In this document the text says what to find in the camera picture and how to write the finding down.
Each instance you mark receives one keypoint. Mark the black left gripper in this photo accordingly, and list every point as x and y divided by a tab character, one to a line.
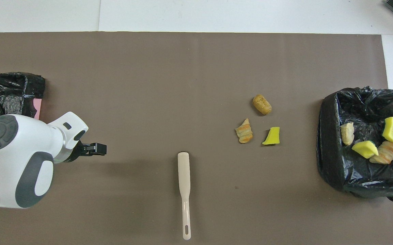
79	152

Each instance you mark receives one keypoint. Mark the beige hand brush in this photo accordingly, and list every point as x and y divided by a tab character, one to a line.
184	170

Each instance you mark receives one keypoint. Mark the pointed striped croissant piece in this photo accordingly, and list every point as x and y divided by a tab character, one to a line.
244	132

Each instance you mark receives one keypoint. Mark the brown oval bread roll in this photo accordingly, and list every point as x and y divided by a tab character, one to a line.
262	104

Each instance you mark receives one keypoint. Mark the yellow sponge wedge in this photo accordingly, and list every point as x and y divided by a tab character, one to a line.
272	136

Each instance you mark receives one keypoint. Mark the pale torn bread piece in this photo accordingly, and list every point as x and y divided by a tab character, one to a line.
347	133

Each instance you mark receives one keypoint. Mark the notched yellow sponge piece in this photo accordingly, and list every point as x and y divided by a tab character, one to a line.
365	149

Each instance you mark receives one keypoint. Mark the rounded striped croissant piece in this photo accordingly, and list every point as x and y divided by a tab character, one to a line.
385	154

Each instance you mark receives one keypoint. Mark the blocky yellow sponge piece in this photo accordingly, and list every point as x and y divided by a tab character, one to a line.
391	129

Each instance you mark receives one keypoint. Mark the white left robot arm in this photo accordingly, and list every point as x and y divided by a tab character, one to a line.
29	146

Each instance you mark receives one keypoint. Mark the black bag lined bin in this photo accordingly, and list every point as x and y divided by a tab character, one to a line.
360	102

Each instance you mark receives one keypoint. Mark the brown table mat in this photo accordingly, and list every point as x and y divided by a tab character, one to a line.
196	51

